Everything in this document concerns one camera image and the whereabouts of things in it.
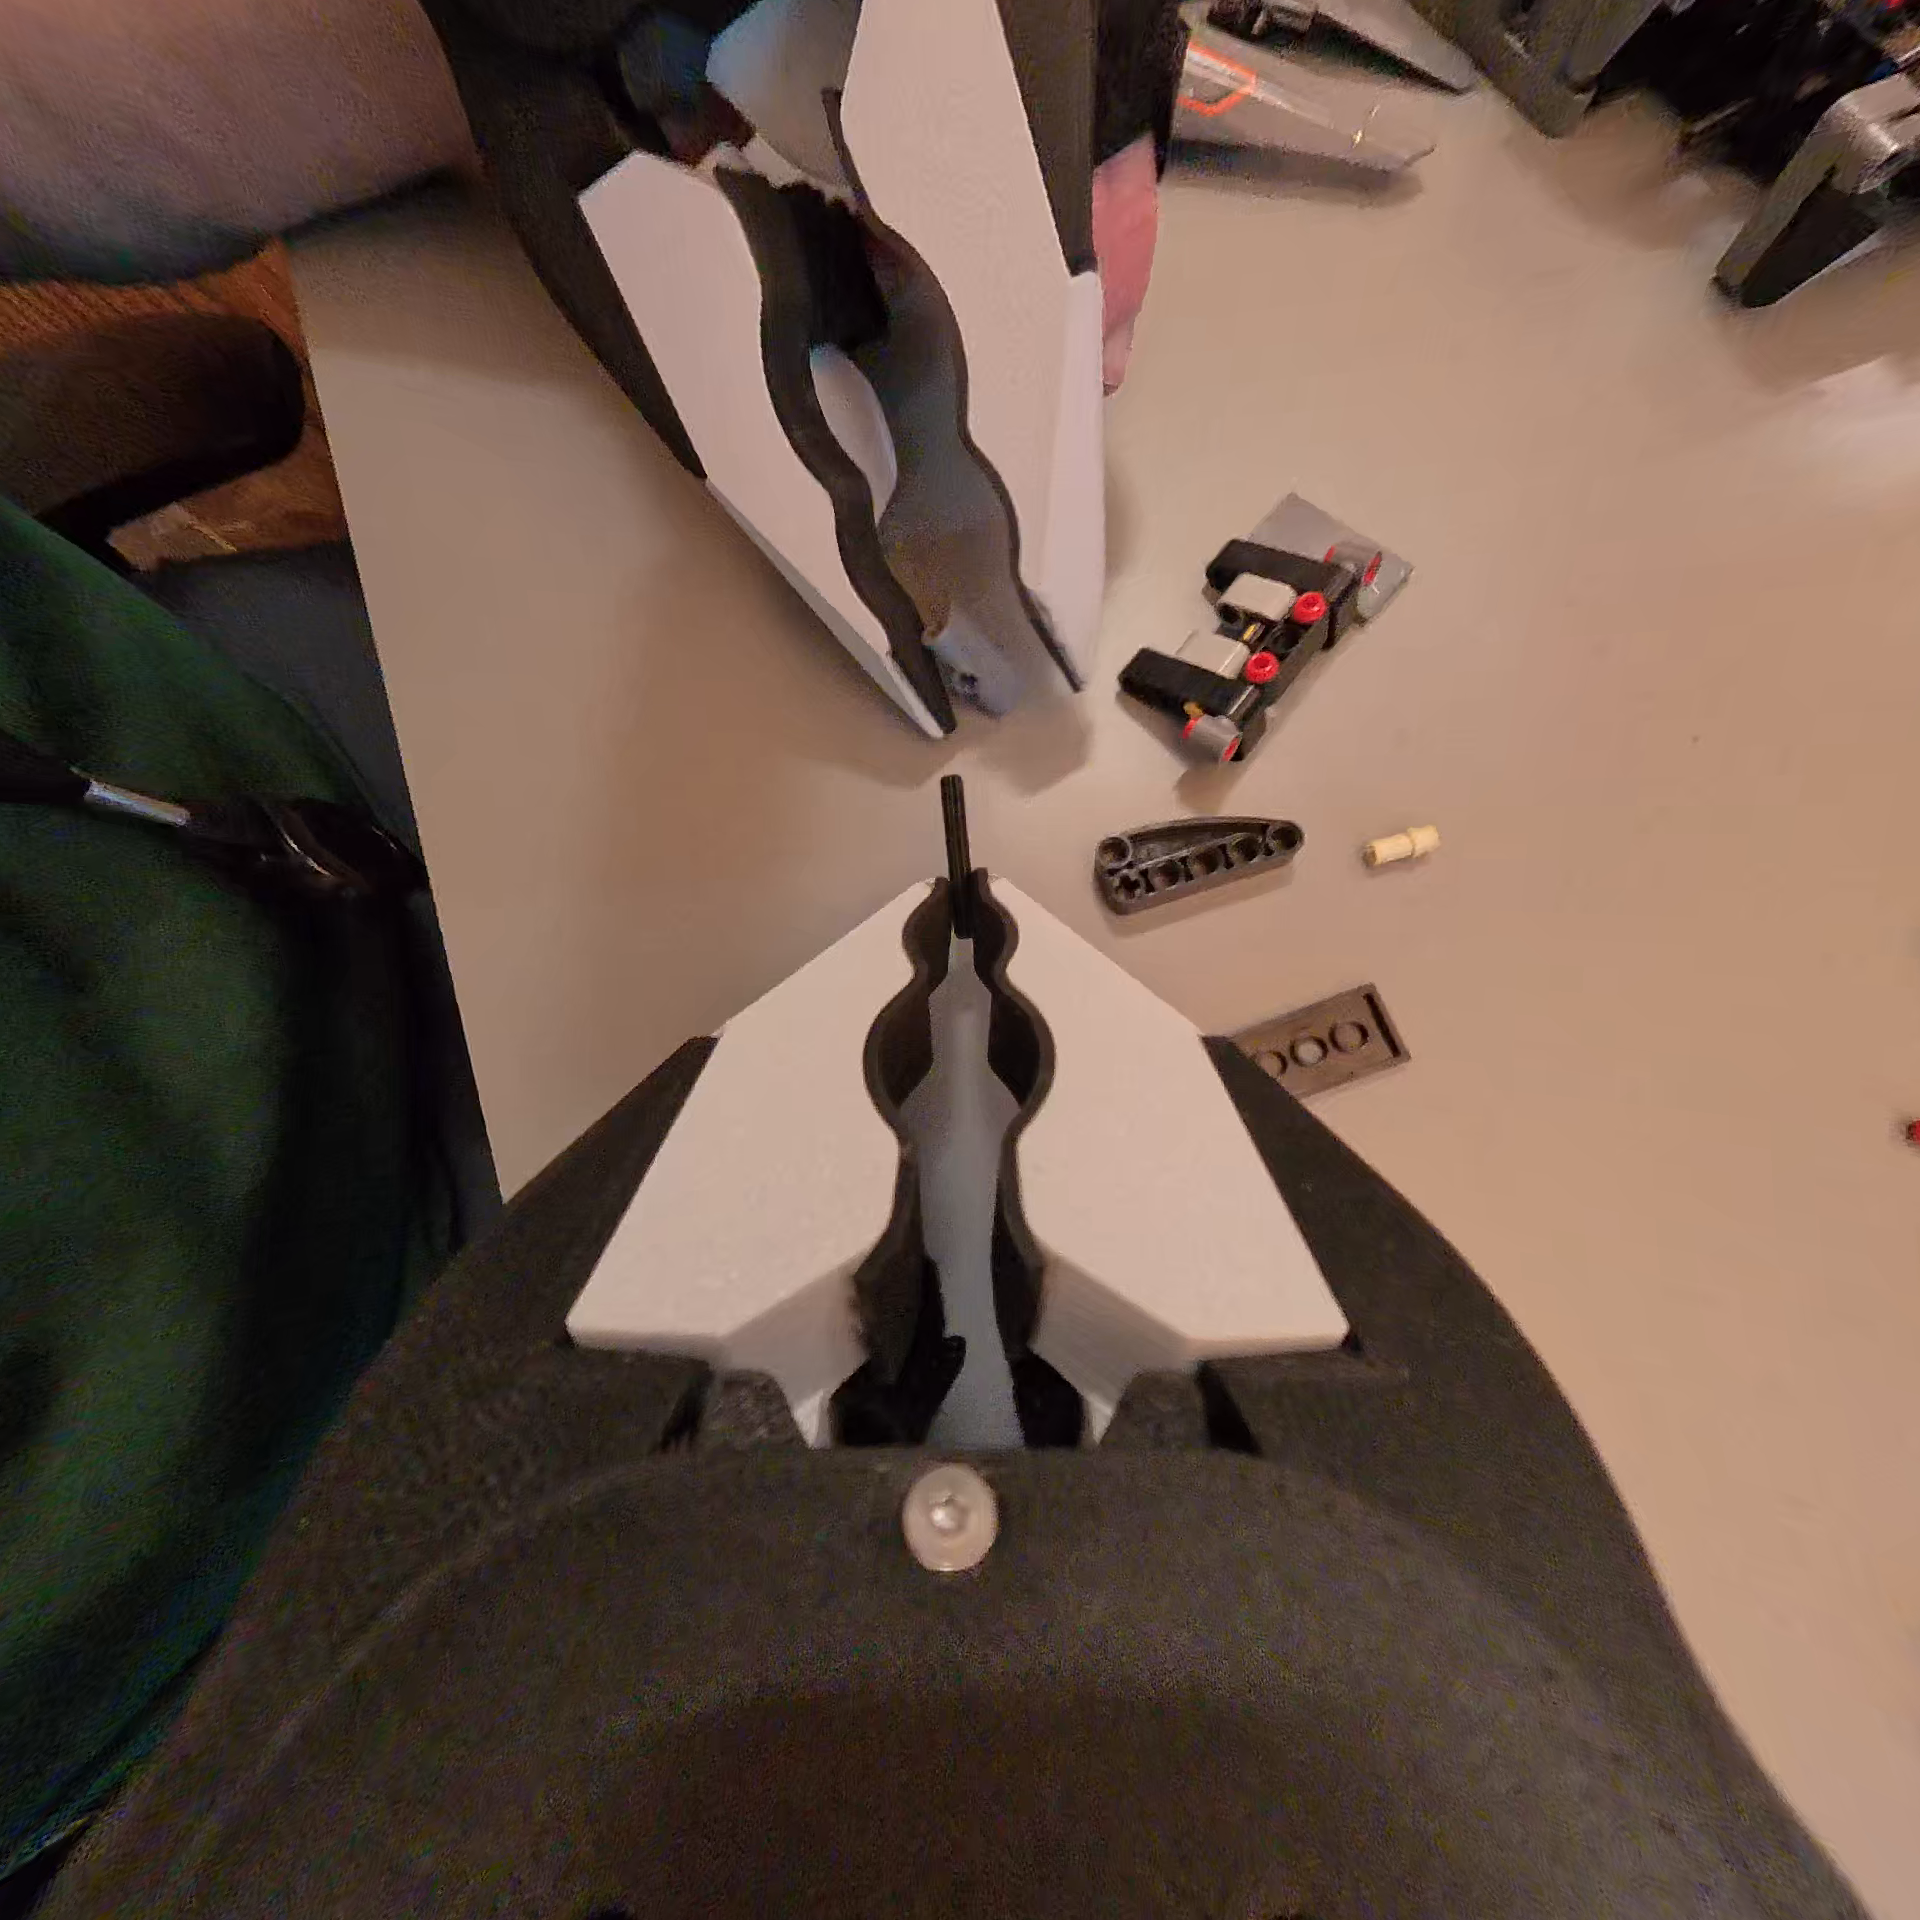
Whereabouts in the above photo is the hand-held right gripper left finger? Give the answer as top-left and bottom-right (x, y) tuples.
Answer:
(565, 878), (963, 1410)

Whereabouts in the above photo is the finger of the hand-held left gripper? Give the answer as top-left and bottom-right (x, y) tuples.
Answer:
(827, 0), (1114, 695)
(577, 147), (963, 741)

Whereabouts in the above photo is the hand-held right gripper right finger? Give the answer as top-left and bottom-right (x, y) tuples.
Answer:
(966, 875), (1351, 1410)

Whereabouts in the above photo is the small black lego assembly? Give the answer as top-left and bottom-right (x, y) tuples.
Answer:
(1117, 492), (1412, 767)

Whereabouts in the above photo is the person's left forearm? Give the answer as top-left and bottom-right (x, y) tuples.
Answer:
(0, 0), (482, 289)

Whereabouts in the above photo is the black lego plate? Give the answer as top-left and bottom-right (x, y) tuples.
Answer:
(1226, 984), (1412, 1101)

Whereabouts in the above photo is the black curved lego beam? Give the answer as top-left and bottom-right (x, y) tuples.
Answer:
(1091, 815), (1305, 917)

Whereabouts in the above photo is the grey pointed lego panel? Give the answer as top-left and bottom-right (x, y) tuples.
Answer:
(1168, 37), (1441, 181)
(1199, 0), (1480, 94)

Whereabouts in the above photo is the partly built lego car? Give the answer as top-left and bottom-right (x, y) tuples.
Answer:
(1410, 0), (1920, 310)

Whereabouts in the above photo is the person's left hand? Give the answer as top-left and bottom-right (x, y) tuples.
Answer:
(1080, 133), (1161, 396)

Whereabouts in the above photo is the person's green shirt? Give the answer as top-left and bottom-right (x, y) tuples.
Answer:
(0, 496), (497, 1860)

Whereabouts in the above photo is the black strap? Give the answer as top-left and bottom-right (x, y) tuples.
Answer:
(0, 735), (422, 901)

